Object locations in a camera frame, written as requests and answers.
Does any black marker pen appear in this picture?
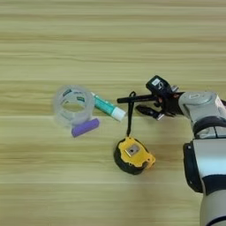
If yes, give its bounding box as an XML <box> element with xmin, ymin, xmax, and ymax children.
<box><xmin>116</xmin><ymin>93</ymin><xmax>158</xmax><ymax>104</ymax></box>

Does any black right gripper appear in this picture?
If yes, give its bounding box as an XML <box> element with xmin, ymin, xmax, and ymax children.
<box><xmin>135</xmin><ymin>85</ymin><xmax>185</xmax><ymax>121</ymax></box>

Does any green and white glue stick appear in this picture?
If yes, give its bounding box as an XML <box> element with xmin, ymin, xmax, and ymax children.
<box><xmin>90</xmin><ymin>91</ymin><xmax>127</xmax><ymax>123</ymax></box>

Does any yellow tape measure black strap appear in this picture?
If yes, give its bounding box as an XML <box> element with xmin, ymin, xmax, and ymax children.
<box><xmin>113</xmin><ymin>91</ymin><xmax>157</xmax><ymax>177</ymax></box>

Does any purple rectangular eraser block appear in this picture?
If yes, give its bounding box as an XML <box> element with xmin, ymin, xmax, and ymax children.
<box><xmin>71</xmin><ymin>117</ymin><xmax>101</xmax><ymax>139</ymax></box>

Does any clear adhesive tape roll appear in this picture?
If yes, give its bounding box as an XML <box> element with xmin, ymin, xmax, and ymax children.
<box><xmin>52</xmin><ymin>84</ymin><xmax>97</xmax><ymax>129</ymax></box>

